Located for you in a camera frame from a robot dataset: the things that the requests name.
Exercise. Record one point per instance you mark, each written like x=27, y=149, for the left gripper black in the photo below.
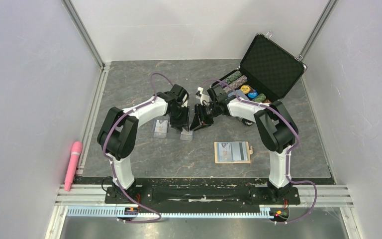
x=183, y=122

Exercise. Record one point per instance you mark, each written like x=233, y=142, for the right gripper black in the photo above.
x=199, y=111

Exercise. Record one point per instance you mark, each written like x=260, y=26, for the clear sleeve with credit cards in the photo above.
x=163, y=129

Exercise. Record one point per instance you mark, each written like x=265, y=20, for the silver credit card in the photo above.
x=225, y=152
x=240, y=152

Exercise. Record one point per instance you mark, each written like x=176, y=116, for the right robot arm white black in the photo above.
x=276, y=128

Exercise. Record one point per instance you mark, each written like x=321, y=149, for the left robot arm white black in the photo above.
x=117, y=135

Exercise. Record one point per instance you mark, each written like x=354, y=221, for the yellow dealer button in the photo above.
x=246, y=89

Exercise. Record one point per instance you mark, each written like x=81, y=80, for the purple green poker chip row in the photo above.
x=232, y=77

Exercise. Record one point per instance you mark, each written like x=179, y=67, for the blue round poker chip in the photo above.
x=252, y=95

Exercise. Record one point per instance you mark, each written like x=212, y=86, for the pink brown poker chip row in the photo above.
x=238, y=82

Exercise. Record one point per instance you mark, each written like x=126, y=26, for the green poker chip stack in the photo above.
x=259, y=98

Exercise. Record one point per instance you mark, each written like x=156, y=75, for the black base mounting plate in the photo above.
x=199, y=195

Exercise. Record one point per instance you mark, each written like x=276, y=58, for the black poker chip case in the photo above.
x=270, y=70

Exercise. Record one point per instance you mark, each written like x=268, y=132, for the pink cylindrical object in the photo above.
x=76, y=151

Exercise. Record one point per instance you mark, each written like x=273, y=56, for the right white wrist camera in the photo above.
x=203, y=98

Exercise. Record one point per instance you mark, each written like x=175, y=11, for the white toothed cable rail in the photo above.
x=122, y=212

